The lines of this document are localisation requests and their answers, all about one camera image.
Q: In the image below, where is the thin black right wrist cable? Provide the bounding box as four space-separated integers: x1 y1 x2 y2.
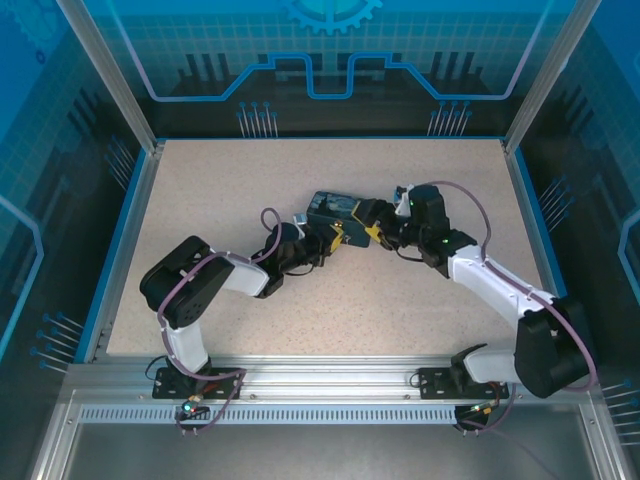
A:
386 243 427 262

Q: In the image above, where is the aluminium frame post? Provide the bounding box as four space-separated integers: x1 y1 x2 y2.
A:
55 0 167 157
501 0 604 157

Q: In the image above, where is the slotted grey cable duct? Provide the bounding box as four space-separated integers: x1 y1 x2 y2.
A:
78 405 462 426

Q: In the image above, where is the aluminium side rail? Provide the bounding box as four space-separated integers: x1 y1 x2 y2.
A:
501 139 571 301
82 142 167 364

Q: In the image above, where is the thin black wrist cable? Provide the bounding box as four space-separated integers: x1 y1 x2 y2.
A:
283 258 327 277
386 243 427 262

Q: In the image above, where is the starry night painted box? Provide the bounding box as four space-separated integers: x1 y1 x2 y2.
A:
304 189 372 250

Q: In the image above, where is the aluminium mounting rail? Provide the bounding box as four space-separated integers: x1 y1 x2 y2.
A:
67 355 596 402

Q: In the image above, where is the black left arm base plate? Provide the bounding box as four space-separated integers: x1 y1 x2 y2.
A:
152 367 246 401

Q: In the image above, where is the thin black left wrist cable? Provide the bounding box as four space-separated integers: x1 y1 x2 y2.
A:
283 258 327 277

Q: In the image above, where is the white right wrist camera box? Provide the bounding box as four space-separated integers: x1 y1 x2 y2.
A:
393 184 415 217

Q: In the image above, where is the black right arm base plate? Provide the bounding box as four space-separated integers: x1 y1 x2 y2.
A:
417 366 516 401

